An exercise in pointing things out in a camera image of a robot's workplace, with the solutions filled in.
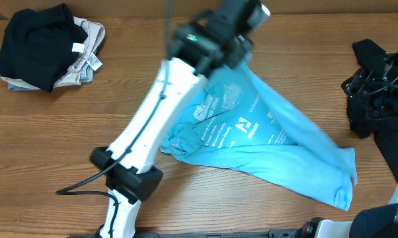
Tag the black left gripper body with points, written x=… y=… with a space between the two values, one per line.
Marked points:
x=238 y=53

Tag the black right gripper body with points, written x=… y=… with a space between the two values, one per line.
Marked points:
x=364 y=82

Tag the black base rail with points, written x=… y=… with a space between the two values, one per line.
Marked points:
x=273 y=233

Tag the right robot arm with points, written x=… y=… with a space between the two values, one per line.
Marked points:
x=375 y=222

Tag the grey-blue folded garment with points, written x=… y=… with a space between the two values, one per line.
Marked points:
x=84 y=76

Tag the light blue t-shirt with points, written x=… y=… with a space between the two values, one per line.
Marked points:
x=238 y=122

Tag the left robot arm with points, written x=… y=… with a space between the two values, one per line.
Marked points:
x=212 y=39

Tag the black folded garment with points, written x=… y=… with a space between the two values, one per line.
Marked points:
x=37 y=46

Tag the black crumpled garment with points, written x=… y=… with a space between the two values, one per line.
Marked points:
x=384 y=130

